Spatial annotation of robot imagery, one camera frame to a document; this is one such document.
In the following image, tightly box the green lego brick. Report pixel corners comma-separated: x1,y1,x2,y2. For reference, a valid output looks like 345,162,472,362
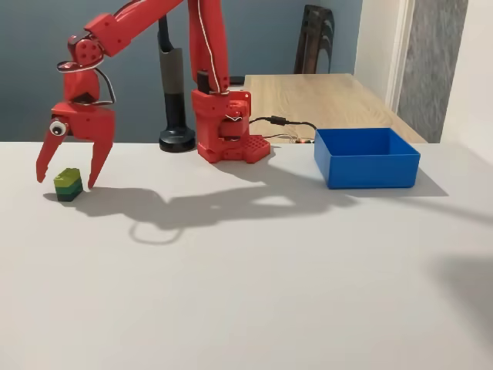
53,167,85,203

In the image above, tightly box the blue plastic bin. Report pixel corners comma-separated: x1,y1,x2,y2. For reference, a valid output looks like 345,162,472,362
313,127,421,190

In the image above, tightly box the light wooden table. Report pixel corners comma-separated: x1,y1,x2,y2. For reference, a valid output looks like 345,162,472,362
243,72,428,144

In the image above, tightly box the dark brown wooden chair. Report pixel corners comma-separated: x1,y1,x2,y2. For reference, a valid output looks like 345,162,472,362
293,4,335,75

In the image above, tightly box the black red white servo cable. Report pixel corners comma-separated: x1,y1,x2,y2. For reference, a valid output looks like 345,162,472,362
56,60,117,106

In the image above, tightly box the black camera stand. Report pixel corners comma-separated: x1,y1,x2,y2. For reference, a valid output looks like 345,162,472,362
157,17,197,153

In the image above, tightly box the black cable with ferrite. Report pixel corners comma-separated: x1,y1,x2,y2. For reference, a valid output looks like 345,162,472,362
248,115,319,134

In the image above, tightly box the small circuit board with wires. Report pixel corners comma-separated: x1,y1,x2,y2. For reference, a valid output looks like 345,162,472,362
269,133,316,145

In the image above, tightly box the white door frame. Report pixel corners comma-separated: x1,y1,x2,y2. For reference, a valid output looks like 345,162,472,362
384,0,416,113

